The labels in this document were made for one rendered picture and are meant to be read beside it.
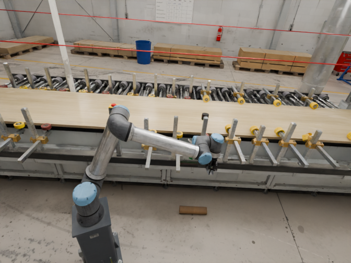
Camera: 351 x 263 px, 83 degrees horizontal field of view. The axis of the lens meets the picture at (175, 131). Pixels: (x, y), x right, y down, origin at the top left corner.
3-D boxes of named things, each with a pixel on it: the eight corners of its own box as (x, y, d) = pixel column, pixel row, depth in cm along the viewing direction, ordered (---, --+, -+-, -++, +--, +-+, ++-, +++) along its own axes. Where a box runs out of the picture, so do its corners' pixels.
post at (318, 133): (300, 171, 196) (323, 131, 170) (296, 171, 196) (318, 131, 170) (297, 169, 199) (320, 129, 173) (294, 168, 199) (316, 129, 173)
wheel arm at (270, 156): (276, 166, 155) (278, 162, 153) (271, 165, 155) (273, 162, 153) (255, 131, 197) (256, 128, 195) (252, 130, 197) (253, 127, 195)
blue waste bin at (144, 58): (150, 66, 684) (150, 43, 644) (133, 63, 688) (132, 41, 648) (153, 61, 733) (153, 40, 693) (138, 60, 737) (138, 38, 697)
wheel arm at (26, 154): (22, 164, 157) (21, 160, 155) (18, 164, 157) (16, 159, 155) (51, 133, 193) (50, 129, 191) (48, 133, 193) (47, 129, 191)
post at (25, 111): (42, 154, 187) (24, 108, 161) (38, 153, 187) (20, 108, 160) (44, 151, 190) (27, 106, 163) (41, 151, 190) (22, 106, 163)
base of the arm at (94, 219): (105, 221, 143) (104, 213, 137) (77, 230, 136) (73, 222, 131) (103, 200, 157) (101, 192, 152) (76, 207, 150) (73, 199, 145)
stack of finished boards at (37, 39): (54, 41, 844) (53, 36, 835) (9, 54, 644) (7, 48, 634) (36, 39, 847) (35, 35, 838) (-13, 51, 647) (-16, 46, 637)
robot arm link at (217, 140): (209, 131, 141) (222, 132, 142) (206, 145, 148) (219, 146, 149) (212, 139, 133) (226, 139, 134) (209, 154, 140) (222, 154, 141)
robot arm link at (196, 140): (194, 142, 130) (212, 142, 132) (191, 132, 140) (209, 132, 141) (192, 153, 136) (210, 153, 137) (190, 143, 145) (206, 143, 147)
